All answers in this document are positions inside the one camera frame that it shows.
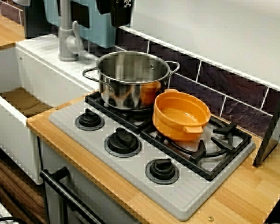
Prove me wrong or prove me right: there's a grey faucet lever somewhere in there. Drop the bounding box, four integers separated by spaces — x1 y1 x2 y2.
65 20 84 56

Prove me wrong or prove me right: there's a black oven door handle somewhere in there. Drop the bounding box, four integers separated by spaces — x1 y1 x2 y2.
39 167 106 224

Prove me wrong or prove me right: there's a black cable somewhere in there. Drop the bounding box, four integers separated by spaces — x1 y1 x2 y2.
0 216 26 224

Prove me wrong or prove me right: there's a grey oven door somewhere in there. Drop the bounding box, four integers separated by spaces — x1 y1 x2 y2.
39 140 143 224

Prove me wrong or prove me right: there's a black stove knob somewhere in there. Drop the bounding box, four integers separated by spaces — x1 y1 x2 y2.
104 127 140 158
75 108 105 131
144 158 180 185

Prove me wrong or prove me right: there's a large black burner grate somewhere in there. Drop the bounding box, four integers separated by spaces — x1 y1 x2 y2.
140 115 252 182

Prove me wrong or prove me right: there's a grey toy faucet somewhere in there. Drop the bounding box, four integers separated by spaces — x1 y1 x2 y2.
58 0 81 62

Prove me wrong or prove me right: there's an orange plastic toy pot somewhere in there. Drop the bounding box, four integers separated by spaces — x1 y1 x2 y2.
152 89 211 142

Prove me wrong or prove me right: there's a teal box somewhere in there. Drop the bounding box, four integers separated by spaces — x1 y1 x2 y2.
43 0 119 49

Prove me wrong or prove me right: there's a black upright panel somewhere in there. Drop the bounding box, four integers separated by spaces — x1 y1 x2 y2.
252 78 280 168

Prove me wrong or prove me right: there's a white toy sink basin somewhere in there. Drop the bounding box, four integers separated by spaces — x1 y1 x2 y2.
0 35 98 185

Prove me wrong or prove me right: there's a grey toy stove panel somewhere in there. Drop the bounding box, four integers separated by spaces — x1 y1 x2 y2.
48 93 257 222

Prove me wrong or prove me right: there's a small black burner grate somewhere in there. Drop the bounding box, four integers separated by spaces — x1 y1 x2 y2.
84 91 154 134

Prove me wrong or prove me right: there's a stainless steel pot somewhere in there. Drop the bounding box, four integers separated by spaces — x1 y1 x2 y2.
82 51 180 110

